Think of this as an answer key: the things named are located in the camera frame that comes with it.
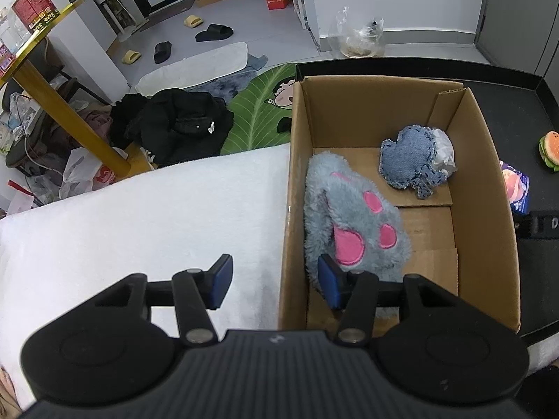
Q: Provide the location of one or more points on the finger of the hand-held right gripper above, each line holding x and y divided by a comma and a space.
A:
539, 226

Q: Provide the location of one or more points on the white pedestal fan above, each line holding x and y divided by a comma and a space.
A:
124, 30

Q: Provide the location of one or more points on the grey plush paw toy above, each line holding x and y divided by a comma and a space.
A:
349, 209

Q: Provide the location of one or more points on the blue tissue packet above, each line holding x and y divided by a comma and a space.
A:
515, 183

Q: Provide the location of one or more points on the black clothes pile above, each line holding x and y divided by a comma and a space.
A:
174, 126

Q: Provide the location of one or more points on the brown cardboard box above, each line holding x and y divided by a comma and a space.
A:
480, 148

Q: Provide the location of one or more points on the white floor mat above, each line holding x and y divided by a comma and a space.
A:
196, 67

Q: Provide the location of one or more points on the clear plastic bag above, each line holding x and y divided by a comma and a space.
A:
360, 41

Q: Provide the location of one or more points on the grey fluffy rug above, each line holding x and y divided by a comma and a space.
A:
257, 62

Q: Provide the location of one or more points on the burger toy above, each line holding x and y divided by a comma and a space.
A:
551, 150

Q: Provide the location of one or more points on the red box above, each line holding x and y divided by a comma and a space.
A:
32, 11

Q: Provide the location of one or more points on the yellow slipper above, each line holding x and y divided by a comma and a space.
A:
193, 22
131, 57

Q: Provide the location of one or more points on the white plastic bag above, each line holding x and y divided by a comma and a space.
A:
87, 170

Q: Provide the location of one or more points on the yellow round table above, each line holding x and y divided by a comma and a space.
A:
65, 118

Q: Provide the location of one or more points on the black slipper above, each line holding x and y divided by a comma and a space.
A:
162, 52
214, 33

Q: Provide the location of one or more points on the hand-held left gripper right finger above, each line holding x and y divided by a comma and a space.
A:
329, 286

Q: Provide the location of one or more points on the white blanket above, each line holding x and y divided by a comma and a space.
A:
131, 235

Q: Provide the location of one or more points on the denim heart toy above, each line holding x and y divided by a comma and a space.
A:
406, 157

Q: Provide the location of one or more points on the green leaf rug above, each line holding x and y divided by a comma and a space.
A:
253, 113

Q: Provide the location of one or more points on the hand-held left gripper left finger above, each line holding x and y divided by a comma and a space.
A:
220, 281

